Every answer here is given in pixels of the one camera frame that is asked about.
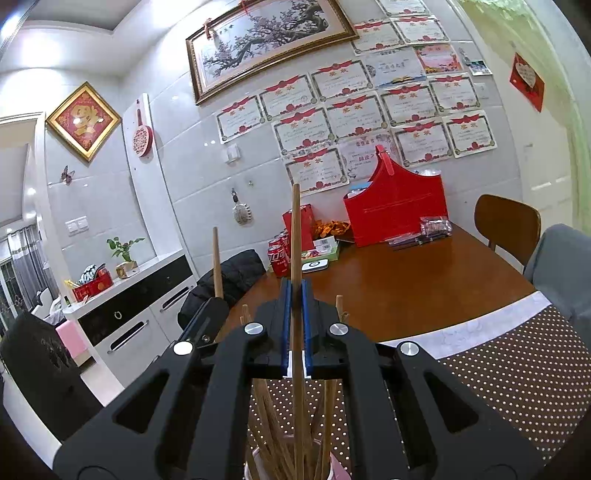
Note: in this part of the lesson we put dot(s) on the wall of award certificates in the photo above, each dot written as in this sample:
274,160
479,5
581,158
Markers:
355,106

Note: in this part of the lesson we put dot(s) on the framed plum blossom painting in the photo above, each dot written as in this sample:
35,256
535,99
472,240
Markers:
268,41

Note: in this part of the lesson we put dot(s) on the white patterned table cover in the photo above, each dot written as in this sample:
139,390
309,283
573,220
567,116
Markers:
461,332

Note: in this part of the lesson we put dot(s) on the red round fan ornament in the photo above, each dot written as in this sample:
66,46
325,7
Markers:
142,138

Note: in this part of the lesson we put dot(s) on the white green flat box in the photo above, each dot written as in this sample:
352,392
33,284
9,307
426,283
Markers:
323,249

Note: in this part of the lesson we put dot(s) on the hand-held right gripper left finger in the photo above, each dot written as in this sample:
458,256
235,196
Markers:
286,332

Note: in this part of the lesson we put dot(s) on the grey window curtain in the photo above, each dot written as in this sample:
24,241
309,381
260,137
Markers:
27,263

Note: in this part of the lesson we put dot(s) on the butterfly wall decoration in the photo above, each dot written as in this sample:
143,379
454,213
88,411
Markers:
68,175

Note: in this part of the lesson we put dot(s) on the large red gift box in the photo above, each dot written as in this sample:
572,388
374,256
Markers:
397,203

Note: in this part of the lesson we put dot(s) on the red soda can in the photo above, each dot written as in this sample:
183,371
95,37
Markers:
280,241
278,262

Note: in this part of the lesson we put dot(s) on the wooden chopstick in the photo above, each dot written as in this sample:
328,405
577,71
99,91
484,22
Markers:
296,230
216,258

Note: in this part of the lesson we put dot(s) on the black white snack bag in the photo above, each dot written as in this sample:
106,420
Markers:
90,273

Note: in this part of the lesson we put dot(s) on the white double wall switch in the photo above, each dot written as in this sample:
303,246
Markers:
76,225

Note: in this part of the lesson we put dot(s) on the brown wooden chair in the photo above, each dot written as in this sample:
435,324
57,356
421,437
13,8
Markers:
505,226

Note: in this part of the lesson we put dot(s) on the small wall photo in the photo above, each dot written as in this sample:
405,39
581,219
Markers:
475,64

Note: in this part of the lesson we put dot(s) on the grey hanging wall ornament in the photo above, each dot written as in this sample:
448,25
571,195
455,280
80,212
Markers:
241,212

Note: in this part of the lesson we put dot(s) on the red storage box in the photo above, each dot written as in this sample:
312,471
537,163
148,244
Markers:
92,290

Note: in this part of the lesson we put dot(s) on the white black sideboard cabinet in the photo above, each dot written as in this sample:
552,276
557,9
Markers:
138,314

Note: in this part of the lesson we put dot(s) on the red knot tassel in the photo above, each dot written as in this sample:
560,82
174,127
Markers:
210,28
246,4

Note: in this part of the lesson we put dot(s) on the white black device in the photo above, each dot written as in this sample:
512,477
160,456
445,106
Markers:
315,266

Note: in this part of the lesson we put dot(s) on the bunch of wooden chopsticks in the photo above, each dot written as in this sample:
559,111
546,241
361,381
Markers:
272,438

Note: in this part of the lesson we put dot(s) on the flat packet of dark pens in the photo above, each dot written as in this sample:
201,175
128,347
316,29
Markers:
408,242

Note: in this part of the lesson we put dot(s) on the black jacket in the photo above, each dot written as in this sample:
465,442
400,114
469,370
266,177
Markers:
240,272

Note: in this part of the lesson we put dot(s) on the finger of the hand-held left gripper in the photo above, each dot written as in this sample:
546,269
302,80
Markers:
205,323

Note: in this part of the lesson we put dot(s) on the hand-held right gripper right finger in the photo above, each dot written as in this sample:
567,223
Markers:
308,332

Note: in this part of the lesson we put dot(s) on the small potted plant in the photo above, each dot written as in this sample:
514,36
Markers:
124,254

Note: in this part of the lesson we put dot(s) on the clear packet of dark items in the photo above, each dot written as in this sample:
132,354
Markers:
436,227

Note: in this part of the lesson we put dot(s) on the pink cylindrical chopstick holder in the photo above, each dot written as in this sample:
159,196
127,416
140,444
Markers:
341,468

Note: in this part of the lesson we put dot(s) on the framed red gold picture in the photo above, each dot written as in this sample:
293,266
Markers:
83,121

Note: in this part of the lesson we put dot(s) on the red heart diamond decoration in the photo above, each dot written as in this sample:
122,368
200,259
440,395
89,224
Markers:
527,81

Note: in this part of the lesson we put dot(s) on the white light switch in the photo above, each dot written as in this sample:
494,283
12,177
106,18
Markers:
232,153

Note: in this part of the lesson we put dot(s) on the grey jacket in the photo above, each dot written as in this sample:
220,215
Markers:
563,267

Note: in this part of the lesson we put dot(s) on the small red box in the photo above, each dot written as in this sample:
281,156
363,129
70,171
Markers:
308,226

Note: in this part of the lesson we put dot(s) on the orange snack packets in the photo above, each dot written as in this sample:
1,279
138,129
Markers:
332,228

